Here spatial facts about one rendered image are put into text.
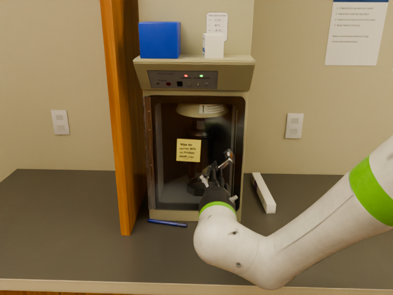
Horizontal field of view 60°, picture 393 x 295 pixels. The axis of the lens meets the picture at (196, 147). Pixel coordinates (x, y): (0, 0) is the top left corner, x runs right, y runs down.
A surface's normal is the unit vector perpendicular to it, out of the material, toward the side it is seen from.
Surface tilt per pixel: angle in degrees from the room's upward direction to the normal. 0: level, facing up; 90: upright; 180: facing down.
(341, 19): 90
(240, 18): 90
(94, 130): 90
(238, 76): 135
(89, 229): 0
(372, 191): 85
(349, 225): 103
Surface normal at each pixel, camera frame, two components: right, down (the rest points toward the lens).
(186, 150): -0.04, 0.36
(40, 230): 0.00, -0.93
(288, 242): -0.86, -0.08
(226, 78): -0.03, 0.92
